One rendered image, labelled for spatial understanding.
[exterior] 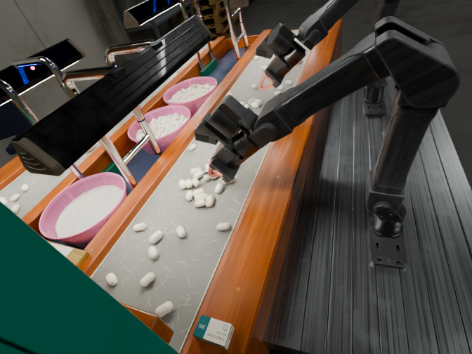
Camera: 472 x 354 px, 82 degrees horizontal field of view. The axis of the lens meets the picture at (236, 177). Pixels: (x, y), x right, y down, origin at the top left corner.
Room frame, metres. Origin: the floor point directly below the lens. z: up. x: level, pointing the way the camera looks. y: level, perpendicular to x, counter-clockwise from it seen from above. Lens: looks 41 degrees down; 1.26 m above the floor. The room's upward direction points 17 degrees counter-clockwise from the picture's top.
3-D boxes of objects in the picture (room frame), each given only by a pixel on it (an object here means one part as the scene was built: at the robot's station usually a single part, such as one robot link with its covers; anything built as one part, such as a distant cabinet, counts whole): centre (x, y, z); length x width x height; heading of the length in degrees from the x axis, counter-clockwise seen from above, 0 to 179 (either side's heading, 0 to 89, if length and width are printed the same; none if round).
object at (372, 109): (0.87, -0.59, 0.71); 0.20 x 0.07 x 0.08; 151
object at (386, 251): (0.35, -0.30, 0.71); 0.20 x 0.07 x 0.08; 151
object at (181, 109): (1.05, 0.23, 0.72); 0.27 x 0.27 x 0.10
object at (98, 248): (1.10, 0.01, 0.71); 1.81 x 0.06 x 0.11; 148
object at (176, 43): (0.67, 0.14, 1.08); 0.62 x 0.08 x 0.07; 148
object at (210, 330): (0.20, 0.11, 0.77); 0.06 x 0.04 x 0.02; 58
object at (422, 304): (0.73, -0.23, 0.65); 1.20 x 0.90 x 0.04; 151
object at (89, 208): (0.67, 0.47, 0.71); 0.22 x 0.22 x 0.06
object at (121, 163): (0.71, 0.20, 0.90); 0.20 x 0.19 x 0.45; 148
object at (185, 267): (1.01, -0.14, 0.73); 1.81 x 0.30 x 0.02; 148
